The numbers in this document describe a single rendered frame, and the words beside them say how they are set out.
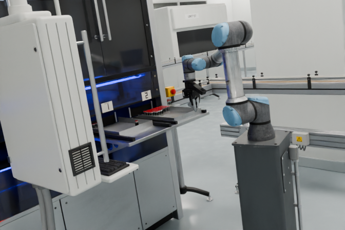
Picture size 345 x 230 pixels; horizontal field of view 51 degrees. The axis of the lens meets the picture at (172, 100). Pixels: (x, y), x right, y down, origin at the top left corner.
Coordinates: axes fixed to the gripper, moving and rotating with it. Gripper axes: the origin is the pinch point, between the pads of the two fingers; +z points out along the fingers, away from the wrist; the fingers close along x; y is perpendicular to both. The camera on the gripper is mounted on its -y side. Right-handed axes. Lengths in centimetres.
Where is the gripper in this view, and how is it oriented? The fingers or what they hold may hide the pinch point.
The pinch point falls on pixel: (196, 109)
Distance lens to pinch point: 233.4
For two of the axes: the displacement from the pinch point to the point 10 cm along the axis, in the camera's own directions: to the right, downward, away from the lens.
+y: -7.2, -0.3, 6.9
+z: 1.4, 9.7, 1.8
